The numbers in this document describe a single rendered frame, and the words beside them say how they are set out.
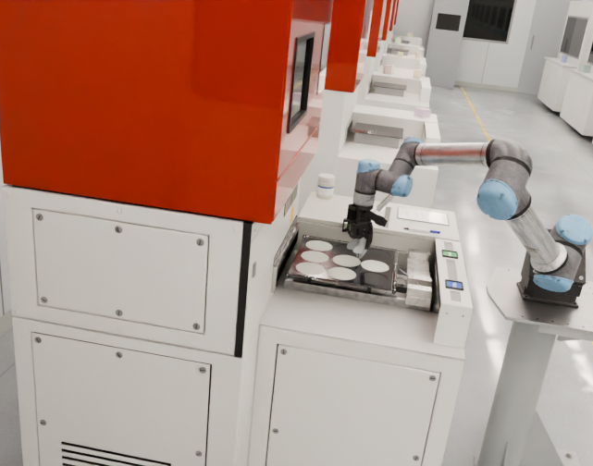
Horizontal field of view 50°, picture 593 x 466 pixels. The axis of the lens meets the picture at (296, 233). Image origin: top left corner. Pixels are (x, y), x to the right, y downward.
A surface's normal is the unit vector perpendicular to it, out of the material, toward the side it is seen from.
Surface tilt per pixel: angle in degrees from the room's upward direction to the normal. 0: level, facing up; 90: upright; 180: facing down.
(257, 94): 90
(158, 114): 90
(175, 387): 90
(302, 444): 90
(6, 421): 0
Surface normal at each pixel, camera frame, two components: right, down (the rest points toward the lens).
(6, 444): 0.10, -0.93
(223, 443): -0.17, 0.34
